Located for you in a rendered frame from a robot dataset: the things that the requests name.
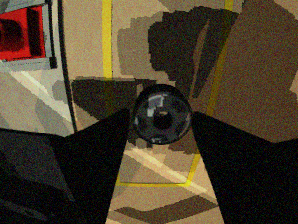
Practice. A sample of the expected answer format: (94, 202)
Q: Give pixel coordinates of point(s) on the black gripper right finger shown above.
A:
(246, 172)

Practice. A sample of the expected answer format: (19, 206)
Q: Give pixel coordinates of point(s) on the yellow rectangular outline on table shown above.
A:
(108, 74)

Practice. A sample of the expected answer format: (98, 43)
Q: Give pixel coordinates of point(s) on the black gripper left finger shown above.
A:
(82, 166)

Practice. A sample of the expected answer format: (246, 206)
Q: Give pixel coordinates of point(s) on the black tyre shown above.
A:
(166, 129)

